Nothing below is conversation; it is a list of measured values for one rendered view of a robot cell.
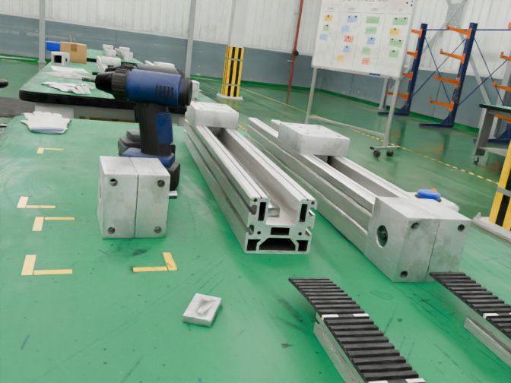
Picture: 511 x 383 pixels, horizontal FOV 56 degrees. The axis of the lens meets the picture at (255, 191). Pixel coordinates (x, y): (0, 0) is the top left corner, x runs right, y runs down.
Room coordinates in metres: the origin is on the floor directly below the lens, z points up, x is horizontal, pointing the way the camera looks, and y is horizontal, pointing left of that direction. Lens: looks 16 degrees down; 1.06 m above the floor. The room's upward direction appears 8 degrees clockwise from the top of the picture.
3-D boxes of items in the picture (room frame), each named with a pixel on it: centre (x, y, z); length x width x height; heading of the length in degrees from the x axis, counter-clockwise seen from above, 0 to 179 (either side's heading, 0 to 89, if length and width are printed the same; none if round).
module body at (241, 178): (1.04, 0.07, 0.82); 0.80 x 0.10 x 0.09; 17
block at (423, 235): (0.67, -0.25, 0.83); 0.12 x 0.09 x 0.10; 107
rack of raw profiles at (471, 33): (10.56, -3.69, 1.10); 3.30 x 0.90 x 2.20; 21
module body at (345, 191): (1.09, -0.11, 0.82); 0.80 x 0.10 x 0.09; 17
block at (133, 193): (0.69, 0.17, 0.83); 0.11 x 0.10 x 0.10; 113
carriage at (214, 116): (1.27, 0.14, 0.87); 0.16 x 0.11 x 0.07; 17
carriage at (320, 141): (1.09, -0.11, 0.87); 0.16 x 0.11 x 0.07; 17
